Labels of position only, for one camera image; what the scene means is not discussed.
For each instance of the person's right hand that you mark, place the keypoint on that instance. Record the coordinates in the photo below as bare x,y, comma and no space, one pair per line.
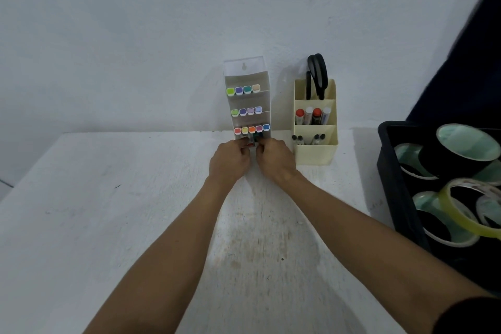
276,161

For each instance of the person's left hand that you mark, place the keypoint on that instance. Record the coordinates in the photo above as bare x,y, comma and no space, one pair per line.
229,161

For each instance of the white eraser red label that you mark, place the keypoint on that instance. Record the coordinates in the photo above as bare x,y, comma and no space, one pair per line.
249,144

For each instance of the cream pen holder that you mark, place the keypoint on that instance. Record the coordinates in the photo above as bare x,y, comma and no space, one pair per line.
315,155

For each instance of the red capped white marker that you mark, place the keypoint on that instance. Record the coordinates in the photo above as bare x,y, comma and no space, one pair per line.
300,112

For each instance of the lilac pastel highlighter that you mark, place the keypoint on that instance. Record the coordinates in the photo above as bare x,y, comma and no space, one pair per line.
250,111

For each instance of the red capped black marker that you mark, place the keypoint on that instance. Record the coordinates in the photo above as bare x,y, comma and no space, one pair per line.
316,111

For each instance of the purple capped short highlighter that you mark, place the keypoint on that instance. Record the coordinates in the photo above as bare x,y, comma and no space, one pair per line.
239,90

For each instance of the clear tiered organizer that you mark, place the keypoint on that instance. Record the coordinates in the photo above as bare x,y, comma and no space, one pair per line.
246,71

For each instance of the black plastic tray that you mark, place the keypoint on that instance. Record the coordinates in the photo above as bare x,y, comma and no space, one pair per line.
399,204

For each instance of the yellow clear tape roll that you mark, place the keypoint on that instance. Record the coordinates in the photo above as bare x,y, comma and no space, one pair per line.
450,208

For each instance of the person's left forearm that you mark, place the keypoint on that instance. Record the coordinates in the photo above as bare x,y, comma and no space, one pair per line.
164,267

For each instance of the person's right forearm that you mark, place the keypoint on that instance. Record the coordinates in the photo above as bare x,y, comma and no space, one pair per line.
372,259

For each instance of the dark blue curtain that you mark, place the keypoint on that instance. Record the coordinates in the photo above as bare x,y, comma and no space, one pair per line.
469,71

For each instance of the black shirt sleeve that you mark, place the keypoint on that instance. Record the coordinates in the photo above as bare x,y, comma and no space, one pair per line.
469,318

